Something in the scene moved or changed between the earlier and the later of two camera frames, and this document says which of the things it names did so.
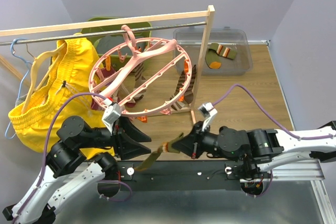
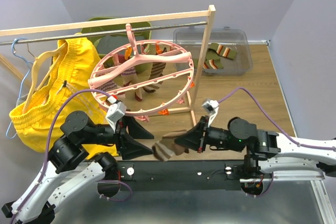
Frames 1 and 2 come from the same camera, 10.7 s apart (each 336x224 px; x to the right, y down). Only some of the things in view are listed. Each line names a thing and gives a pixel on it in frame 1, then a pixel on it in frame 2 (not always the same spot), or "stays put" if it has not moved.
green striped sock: [165, 148] → [212, 60]
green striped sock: [212, 56] stays put
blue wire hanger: [23, 84] stays put
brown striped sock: [179, 105] → [165, 149]
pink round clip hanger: [91, 38] → [143, 77]
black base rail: [182, 176] stays put
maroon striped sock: [102, 73] → [129, 77]
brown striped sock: [126, 88] → [157, 71]
